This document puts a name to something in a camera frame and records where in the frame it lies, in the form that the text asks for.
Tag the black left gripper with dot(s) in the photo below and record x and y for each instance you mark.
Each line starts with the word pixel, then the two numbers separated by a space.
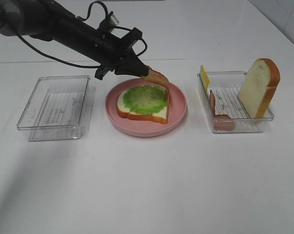
pixel 115 54

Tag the bacon strip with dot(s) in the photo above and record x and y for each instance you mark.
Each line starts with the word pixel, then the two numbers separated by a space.
pixel 222 122
pixel 157 78

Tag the green lettuce leaf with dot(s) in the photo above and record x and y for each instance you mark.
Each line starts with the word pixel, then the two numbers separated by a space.
pixel 145 100

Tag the bread slice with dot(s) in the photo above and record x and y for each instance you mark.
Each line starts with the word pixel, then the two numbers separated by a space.
pixel 160 117
pixel 259 87

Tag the yellow cheese slice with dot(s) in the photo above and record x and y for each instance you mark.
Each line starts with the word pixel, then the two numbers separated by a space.
pixel 204 78

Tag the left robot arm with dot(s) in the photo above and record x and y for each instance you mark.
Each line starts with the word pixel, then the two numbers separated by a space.
pixel 48 20

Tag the pink round plate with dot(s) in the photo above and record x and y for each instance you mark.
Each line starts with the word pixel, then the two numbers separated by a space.
pixel 142 128

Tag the left clear plastic tray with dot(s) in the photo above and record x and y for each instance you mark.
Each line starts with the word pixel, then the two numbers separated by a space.
pixel 59 108

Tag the clear plastic tray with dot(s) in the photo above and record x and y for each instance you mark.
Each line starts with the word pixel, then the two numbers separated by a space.
pixel 59 108
pixel 225 86

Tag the right clear plastic tray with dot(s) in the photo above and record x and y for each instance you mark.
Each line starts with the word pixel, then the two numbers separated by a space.
pixel 225 86

